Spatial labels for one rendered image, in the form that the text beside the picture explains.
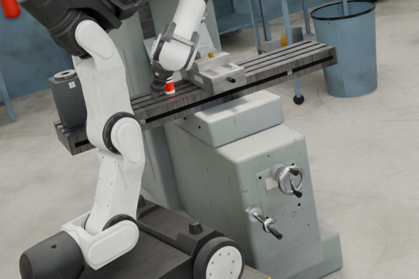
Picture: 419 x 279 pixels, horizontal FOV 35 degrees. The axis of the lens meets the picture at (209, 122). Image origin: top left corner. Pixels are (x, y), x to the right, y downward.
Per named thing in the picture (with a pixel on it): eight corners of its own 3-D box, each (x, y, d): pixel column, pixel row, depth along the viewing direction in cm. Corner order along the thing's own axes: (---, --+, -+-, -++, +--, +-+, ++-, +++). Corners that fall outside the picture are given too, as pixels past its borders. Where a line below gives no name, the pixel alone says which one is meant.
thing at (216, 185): (327, 263, 277) (307, 134, 256) (262, 294, 266) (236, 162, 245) (237, 197, 347) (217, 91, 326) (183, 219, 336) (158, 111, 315)
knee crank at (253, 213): (287, 236, 237) (285, 222, 235) (274, 243, 235) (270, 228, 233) (257, 214, 256) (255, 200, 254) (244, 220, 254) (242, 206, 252)
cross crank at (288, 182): (313, 192, 245) (309, 164, 241) (287, 203, 241) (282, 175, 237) (290, 179, 259) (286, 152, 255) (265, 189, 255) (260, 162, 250)
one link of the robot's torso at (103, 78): (116, 164, 212) (65, 30, 193) (89, 153, 225) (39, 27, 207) (152, 142, 220) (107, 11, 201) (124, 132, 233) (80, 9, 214)
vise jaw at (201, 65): (231, 62, 272) (229, 53, 271) (199, 72, 267) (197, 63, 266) (225, 60, 277) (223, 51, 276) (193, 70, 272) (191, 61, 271)
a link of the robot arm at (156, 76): (168, 94, 249) (174, 81, 239) (143, 89, 248) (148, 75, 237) (173, 66, 255) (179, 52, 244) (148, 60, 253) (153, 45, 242)
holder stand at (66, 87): (120, 111, 263) (108, 63, 256) (68, 129, 255) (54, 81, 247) (110, 104, 273) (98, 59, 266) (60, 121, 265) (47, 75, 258)
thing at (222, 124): (286, 122, 272) (282, 95, 268) (212, 149, 260) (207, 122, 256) (231, 96, 315) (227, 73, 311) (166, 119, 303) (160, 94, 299)
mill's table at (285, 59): (338, 63, 292) (335, 46, 289) (72, 156, 249) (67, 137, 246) (308, 55, 312) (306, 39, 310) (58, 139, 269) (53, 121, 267)
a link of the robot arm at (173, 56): (178, 71, 225) (180, 78, 206) (150, 60, 223) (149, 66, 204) (189, 42, 223) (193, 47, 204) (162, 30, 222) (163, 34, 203)
